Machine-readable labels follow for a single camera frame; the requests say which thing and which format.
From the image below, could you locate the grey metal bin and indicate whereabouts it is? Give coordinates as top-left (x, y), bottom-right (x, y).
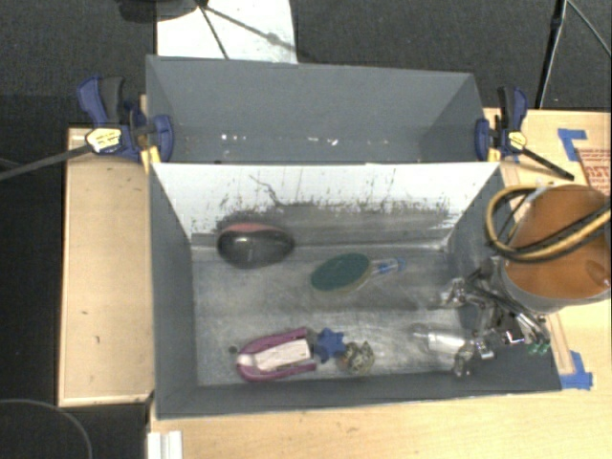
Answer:
top-left (142, 54), bottom-right (563, 421)

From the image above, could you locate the blue star-shaped toy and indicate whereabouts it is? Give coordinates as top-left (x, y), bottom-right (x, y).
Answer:
top-left (313, 328), bottom-right (347, 363)

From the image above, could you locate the pale wood flat board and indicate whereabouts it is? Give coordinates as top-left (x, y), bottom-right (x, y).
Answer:
top-left (57, 125), bottom-right (157, 408)

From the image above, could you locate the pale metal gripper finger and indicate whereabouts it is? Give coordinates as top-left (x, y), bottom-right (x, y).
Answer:
top-left (411, 322), bottom-right (496, 378)
top-left (426, 277), bottom-right (472, 311)

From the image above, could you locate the brown speckled small toy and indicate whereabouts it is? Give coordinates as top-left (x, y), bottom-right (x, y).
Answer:
top-left (336, 340), bottom-right (376, 377)

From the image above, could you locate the black and red oval object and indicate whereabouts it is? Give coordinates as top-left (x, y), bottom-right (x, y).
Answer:
top-left (216, 222), bottom-right (296, 271)

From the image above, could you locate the green scrubber with clear handle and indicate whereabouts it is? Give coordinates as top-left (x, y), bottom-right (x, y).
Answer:
top-left (309, 251), bottom-right (407, 296)

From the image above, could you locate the brown cardboard with red print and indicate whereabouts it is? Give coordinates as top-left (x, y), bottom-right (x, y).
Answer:
top-left (481, 107), bottom-right (612, 195)

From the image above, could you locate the purple and white stapler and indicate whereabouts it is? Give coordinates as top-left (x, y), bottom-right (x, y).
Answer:
top-left (235, 327), bottom-right (320, 383)

